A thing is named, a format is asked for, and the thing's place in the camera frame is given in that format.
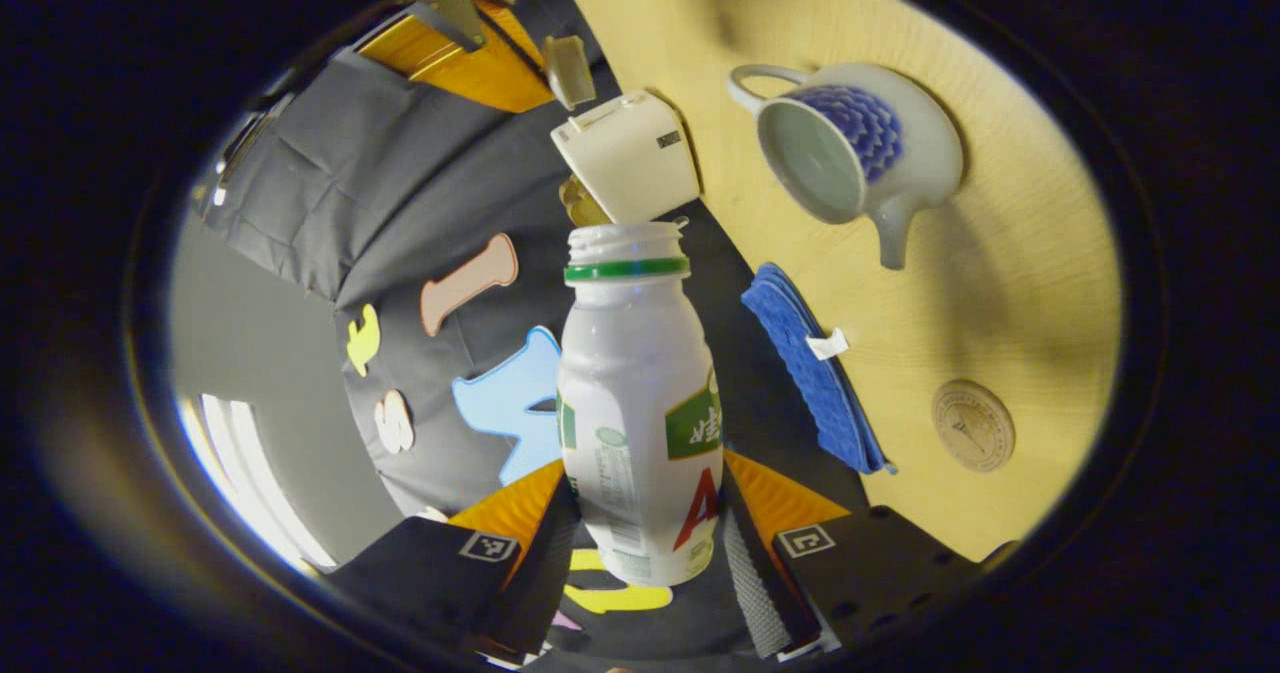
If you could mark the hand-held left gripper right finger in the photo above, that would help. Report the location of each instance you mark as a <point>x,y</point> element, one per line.
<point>760,603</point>

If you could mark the brown bread slice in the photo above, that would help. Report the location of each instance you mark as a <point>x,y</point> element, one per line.
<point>575,198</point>
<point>598,215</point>

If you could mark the white plastic water bottle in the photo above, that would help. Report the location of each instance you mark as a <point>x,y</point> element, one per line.
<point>630,403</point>

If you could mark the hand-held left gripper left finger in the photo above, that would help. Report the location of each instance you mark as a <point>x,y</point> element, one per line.
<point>540,583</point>

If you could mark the round wooden coaster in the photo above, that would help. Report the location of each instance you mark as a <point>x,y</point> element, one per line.
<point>973,426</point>

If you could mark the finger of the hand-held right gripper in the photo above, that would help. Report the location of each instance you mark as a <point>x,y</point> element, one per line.
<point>470,73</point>
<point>505,18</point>

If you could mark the ceiling light panel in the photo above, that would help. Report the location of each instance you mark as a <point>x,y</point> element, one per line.
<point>260,483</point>

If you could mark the white toaster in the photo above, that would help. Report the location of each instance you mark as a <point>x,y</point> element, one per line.
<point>630,158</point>

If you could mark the folded blue towel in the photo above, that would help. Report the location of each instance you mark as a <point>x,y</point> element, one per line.
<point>810,363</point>

